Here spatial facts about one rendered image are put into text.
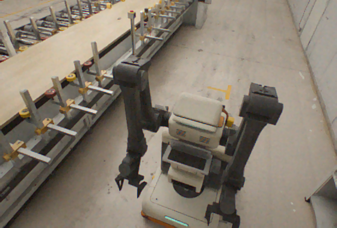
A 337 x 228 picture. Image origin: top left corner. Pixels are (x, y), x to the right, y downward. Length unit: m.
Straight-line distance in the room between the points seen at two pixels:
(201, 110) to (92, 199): 1.58
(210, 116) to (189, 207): 1.07
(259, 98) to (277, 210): 1.87
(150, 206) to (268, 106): 1.42
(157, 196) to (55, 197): 1.00
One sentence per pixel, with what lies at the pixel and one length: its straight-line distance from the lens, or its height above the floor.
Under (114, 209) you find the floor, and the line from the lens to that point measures 2.21.
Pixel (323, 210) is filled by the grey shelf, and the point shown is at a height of 0.14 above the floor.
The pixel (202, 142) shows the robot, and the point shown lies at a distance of 1.15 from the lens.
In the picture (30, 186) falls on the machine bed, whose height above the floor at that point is 0.17.
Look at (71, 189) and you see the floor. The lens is 2.40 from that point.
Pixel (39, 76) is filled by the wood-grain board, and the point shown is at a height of 0.90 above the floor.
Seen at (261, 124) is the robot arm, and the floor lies 1.55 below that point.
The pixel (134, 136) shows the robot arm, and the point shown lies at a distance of 0.92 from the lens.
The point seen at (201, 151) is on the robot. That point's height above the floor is 1.09.
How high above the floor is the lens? 1.99
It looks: 40 degrees down
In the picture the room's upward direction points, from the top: 4 degrees clockwise
